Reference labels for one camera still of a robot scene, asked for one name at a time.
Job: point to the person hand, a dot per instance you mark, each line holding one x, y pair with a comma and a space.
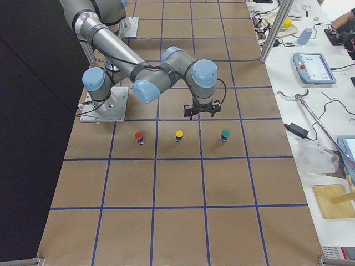
343, 19

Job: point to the blue teach pendant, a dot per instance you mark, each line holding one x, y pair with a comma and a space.
313, 68
346, 142

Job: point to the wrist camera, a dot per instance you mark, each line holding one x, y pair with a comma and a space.
215, 103

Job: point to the yellow push button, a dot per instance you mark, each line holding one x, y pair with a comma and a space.
179, 134

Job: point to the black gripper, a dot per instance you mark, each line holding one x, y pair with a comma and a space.
201, 107

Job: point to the yellow ball in tray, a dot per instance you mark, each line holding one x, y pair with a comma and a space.
287, 23

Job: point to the green push button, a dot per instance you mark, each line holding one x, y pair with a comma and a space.
225, 136

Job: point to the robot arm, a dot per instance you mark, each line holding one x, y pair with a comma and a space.
97, 24

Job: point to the blue plastic cup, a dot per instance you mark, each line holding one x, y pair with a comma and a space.
304, 36

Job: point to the metal rod with hook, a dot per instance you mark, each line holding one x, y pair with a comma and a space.
301, 99

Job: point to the black power adapter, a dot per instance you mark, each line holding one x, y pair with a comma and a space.
297, 130

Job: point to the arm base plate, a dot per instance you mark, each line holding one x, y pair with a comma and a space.
113, 110
129, 27

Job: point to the clear plastic bag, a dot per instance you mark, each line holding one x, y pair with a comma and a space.
313, 160

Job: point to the red push button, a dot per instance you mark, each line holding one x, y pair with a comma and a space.
139, 138

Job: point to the aluminium frame post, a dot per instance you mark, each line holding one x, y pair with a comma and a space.
282, 14

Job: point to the wooden cutting board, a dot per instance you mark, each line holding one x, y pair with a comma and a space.
334, 201

